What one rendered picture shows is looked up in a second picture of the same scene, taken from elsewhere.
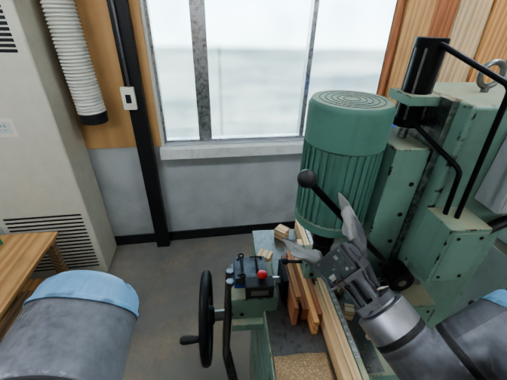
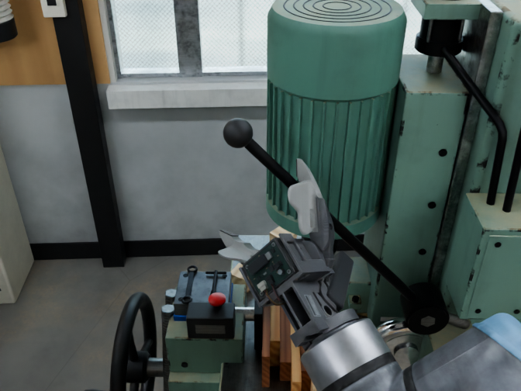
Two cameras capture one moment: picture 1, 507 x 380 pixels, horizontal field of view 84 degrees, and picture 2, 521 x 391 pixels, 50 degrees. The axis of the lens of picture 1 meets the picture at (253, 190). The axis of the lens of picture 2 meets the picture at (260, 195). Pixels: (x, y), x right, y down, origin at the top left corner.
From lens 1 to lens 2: 0.24 m
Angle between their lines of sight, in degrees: 7
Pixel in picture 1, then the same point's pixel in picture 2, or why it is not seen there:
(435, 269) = (471, 296)
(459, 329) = (425, 368)
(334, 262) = (265, 261)
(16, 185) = not seen: outside the picture
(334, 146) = (297, 84)
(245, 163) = (263, 121)
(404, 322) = (352, 354)
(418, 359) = not seen: outside the picture
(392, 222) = (422, 219)
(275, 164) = not seen: hidden behind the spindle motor
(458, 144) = (500, 84)
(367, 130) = (342, 59)
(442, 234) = (475, 237)
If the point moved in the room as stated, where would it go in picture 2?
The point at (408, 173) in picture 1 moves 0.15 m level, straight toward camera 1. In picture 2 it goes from (434, 133) to (376, 181)
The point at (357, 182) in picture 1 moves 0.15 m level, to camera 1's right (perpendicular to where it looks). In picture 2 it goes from (343, 144) to (464, 152)
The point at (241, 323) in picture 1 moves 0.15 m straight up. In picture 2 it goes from (182, 379) to (175, 320)
